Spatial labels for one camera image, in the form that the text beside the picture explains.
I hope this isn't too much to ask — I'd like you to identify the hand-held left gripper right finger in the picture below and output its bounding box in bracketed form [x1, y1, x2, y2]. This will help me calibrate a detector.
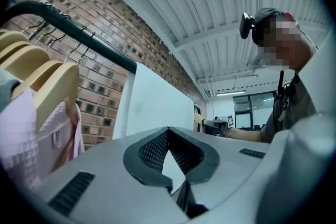
[167, 126, 270, 210]

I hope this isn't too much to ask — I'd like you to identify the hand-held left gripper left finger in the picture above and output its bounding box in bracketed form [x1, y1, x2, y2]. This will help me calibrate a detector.
[41, 126, 190, 224]

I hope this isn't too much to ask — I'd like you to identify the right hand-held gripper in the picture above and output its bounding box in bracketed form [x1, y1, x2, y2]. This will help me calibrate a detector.
[203, 114, 236, 137]

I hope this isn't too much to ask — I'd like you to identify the white cloth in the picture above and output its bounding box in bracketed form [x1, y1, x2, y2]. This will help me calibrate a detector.
[112, 61, 195, 193]

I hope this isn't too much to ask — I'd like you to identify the black clothes rack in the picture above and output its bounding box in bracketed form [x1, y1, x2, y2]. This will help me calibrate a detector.
[0, 0, 138, 74]

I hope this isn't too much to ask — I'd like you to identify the person's right forearm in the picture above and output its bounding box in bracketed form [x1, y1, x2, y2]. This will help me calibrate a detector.
[227, 126, 264, 143]

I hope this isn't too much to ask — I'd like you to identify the ceiling strip light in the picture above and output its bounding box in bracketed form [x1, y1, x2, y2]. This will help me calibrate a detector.
[216, 90, 247, 97]

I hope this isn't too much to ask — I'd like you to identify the dark glass door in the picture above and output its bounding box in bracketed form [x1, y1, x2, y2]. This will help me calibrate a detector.
[232, 91, 277, 130]

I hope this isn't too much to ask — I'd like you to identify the black chest harness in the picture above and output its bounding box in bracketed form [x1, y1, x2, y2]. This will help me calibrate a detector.
[274, 69, 290, 124]

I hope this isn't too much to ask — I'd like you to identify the pink robe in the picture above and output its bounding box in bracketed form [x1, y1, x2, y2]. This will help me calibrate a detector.
[0, 86, 87, 193]

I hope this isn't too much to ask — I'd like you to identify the person's head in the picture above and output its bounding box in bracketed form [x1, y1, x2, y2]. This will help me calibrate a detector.
[253, 15, 316, 72]

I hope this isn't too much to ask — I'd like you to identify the person's black cap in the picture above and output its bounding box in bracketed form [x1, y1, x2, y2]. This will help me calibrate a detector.
[251, 7, 298, 46]

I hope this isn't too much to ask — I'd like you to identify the black head camera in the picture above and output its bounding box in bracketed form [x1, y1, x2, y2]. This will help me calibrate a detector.
[238, 12, 256, 40]

